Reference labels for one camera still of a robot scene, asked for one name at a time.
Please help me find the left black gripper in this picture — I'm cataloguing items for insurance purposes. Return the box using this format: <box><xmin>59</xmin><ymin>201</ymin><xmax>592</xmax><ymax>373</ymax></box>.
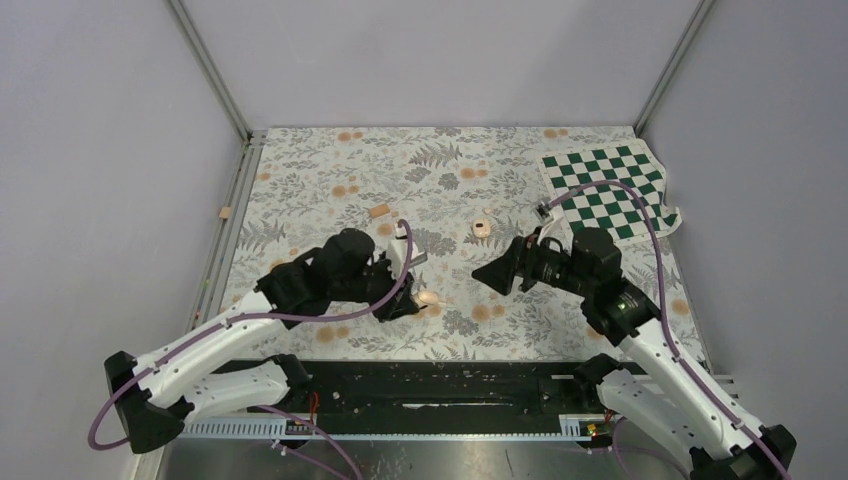
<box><xmin>333</xmin><ymin>251</ymin><xmax>420</xmax><ymax>323</ymax></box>

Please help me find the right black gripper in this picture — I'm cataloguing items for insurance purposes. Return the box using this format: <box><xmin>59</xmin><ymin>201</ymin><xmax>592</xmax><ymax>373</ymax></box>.
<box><xmin>471</xmin><ymin>226</ymin><xmax>593</xmax><ymax>296</ymax></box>

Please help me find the beige earbud charging case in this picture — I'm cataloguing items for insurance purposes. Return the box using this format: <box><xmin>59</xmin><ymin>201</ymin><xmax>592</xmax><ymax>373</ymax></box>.
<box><xmin>415</xmin><ymin>290</ymin><xmax>442</xmax><ymax>307</ymax></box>

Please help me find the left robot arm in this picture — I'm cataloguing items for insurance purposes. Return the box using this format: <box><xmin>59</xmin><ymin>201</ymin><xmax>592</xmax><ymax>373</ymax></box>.
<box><xmin>87</xmin><ymin>220</ymin><xmax>427</xmax><ymax>454</ymax></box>

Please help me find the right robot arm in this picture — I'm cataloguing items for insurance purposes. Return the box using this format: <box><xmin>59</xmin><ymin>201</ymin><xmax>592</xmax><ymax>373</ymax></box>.
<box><xmin>472</xmin><ymin>228</ymin><xmax>797</xmax><ymax>479</ymax></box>

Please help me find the beige square case with earbud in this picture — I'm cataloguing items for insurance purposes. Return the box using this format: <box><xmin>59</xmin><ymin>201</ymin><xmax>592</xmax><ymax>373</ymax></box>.
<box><xmin>472</xmin><ymin>218</ymin><xmax>492</xmax><ymax>239</ymax></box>

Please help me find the floral patterned table mat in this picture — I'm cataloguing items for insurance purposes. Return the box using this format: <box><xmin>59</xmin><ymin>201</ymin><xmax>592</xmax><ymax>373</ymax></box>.
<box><xmin>222</xmin><ymin>127</ymin><xmax>705</xmax><ymax>361</ymax></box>

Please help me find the small cork cylinder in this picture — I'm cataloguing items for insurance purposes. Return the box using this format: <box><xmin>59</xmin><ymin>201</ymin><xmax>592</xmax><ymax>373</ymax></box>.
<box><xmin>368</xmin><ymin>204</ymin><xmax>391</xmax><ymax>219</ymax></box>

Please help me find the green white checkerboard sheet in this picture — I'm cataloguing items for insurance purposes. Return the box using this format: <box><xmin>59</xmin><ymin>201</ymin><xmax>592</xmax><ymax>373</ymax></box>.
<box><xmin>537</xmin><ymin>139</ymin><xmax>683</xmax><ymax>245</ymax></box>

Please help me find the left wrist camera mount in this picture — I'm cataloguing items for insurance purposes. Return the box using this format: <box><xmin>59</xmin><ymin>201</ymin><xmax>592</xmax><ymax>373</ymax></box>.
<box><xmin>386</xmin><ymin>221</ymin><xmax>428</xmax><ymax>280</ymax></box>

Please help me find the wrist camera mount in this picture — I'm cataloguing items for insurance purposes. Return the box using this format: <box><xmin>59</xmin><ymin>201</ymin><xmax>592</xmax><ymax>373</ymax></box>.
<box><xmin>386</xmin><ymin>221</ymin><xmax>428</xmax><ymax>280</ymax></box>
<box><xmin>534</xmin><ymin>201</ymin><xmax>564</xmax><ymax>227</ymax></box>

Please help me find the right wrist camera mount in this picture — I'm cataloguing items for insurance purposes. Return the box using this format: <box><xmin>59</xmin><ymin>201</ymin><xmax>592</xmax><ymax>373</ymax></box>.
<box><xmin>534</xmin><ymin>201</ymin><xmax>564</xmax><ymax>227</ymax></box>

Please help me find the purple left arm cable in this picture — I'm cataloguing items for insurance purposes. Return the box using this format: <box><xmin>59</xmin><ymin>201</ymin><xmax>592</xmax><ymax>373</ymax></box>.
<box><xmin>87</xmin><ymin>219</ymin><xmax>415</xmax><ymax>452</ymax></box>

